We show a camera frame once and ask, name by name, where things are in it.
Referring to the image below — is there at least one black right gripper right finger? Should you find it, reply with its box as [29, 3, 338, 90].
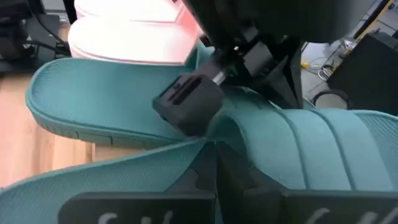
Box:
[216, 141, 398, 224]

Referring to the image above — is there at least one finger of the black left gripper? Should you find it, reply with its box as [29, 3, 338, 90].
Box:
[264, 46, 305, 110]

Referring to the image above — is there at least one black box on floor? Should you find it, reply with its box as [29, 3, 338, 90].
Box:
[326, 30, 398, 116]

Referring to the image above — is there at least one teal rubber slide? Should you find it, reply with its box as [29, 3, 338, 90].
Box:
[25, 42, 317, 151]
[0, 107, 398, 224]

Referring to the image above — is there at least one white cable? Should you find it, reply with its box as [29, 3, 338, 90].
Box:
[316, 55, 336, 82]

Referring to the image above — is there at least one coiled black cable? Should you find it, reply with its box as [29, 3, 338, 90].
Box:
[310, 88, 354, 110]

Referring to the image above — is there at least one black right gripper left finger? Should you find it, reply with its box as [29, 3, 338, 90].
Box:
[57, 141, 217, 224]

